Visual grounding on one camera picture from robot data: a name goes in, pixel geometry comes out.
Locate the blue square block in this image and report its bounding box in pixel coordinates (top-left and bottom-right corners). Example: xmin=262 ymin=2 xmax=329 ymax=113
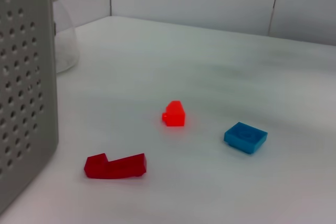
xmin=223 ymin=121 xmax=268 ymax=155

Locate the grey perforated storage bin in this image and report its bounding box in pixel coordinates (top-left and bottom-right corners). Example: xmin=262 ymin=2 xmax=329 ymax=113
xmin=0 ymin=0 xmax=59 ymax=214

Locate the glass pitcher black lid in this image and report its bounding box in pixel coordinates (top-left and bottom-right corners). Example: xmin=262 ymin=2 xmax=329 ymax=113
xmin=51 ymin=0 xmax=80 ymax=74

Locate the orange red pointed block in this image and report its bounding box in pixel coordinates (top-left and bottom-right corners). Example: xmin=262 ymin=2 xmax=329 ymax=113
xmin=162 ymin=100 xmax=186 ymax=127

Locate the dark red long block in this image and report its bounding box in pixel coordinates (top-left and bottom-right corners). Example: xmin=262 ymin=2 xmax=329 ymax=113
xmin=83 ymin=153 xmax=148 ymax=180

